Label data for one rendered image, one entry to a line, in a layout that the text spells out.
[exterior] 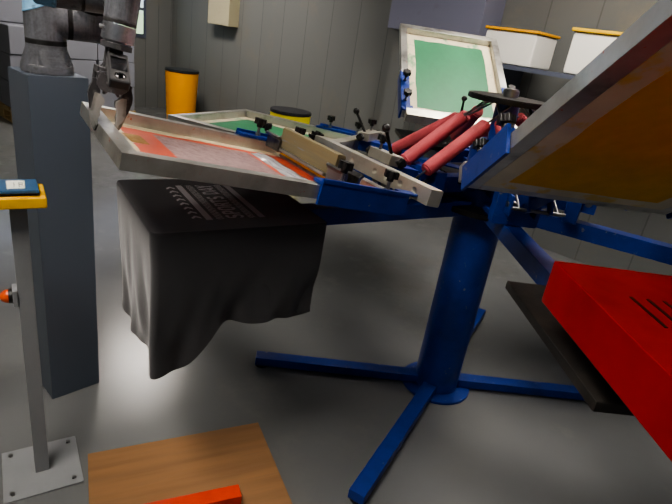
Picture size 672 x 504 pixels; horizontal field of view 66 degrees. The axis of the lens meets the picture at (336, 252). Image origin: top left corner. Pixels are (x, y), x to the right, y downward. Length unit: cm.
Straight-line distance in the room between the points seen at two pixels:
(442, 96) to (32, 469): 243
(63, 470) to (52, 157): 102
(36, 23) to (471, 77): 214
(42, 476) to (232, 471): 60
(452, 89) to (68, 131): 193
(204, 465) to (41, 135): 121
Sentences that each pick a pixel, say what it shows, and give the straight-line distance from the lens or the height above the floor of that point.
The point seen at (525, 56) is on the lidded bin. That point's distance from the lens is 424.
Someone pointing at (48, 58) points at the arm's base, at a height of 125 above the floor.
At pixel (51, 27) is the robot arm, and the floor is 134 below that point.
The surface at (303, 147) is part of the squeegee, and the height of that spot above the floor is 111.
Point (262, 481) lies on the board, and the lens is 195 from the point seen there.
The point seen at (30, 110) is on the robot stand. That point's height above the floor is 110.
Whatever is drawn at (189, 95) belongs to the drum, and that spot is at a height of 40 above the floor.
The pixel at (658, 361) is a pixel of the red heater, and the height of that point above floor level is 110.
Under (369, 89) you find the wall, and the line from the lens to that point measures 580.
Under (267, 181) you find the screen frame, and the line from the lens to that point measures 127.
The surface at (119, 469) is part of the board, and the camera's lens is 201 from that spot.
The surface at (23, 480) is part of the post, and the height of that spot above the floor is 1.
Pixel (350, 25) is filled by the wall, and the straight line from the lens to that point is 604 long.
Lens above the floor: 144
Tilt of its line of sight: 22 degrees down
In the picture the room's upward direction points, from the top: 9 degrees clockwise
